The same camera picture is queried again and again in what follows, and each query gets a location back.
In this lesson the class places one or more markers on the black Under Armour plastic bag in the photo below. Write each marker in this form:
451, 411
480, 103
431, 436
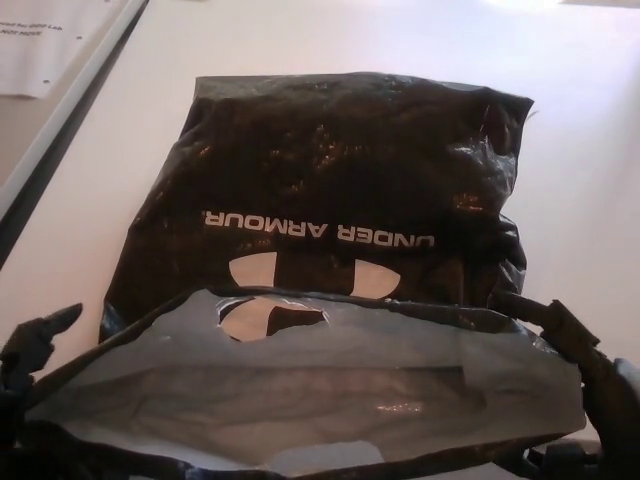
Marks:
320, 165

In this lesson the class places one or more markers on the white printed paper sheet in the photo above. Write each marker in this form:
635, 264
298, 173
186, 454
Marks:
30, 50

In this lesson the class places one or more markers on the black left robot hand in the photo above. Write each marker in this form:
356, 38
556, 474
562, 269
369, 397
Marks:
35, 332

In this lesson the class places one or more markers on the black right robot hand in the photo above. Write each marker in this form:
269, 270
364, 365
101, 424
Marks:
615, 400

